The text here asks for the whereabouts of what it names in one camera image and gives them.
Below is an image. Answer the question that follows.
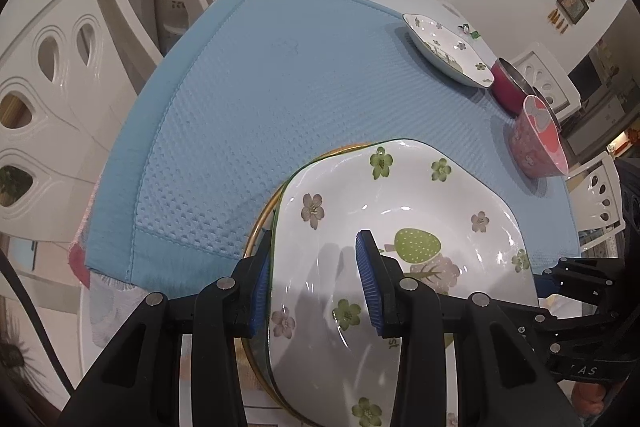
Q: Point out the round blue flower plate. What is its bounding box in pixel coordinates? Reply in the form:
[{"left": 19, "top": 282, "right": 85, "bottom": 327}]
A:
[{"left": 243, "top": 143, "right": 394, "bottom": 426}]

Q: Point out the large white floral square plate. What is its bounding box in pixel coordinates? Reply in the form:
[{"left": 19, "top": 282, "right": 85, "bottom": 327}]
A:
[{"left": 267, "top": 140, "right": 537, "bottom": 426}]

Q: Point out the small white floral square plate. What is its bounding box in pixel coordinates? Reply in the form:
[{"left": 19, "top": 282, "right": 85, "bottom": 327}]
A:
[{"left": 402, "top": 13, "right": 495, "bottom": 89}]

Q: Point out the right hand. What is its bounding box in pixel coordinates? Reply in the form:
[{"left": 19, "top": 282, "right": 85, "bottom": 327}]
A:
[{"left": 570, "top": 383, "right": 608, "bottom": 419}]

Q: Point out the white chair near right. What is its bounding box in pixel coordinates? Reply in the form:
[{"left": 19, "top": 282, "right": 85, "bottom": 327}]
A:
[{"left": 566, "top": 150, "right": 626, "bottom": 253}]

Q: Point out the pink patterned bowl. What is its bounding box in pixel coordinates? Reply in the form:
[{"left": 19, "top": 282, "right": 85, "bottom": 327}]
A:
[{"left": 509, "top": 95, "right": 568, "bottom": 179}]

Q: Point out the magenta steel bowl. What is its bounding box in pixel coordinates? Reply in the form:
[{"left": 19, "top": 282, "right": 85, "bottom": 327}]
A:
[{"left": 490, "top": 57, "right": 544, "bottom": 117}]

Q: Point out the white chair far right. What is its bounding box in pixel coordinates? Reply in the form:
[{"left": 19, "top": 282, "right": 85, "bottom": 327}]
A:
[{"left": 511, "top": 42, "right": 582, "bottom": 122}]

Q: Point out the lower small framed picture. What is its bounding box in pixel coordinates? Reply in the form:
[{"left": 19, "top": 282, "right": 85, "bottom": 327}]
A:
[{"left": 556, "top": 0, "right": 589, "bottom": 25}]

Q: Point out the light blue table mat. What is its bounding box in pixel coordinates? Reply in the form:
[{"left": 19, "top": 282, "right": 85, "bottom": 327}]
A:
[{"left": 85, "top": 0, "right": 580, "bottom": 297}]

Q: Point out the white chair near left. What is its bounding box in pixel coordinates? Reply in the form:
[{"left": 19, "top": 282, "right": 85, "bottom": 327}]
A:
[{"left": 1, "top": 0, "right": 163, "bottom": 243}]

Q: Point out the black cable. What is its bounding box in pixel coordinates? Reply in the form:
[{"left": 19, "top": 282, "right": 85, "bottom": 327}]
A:
[{"left": 0, "top": 250, "right": 76, "bottom": 396}]

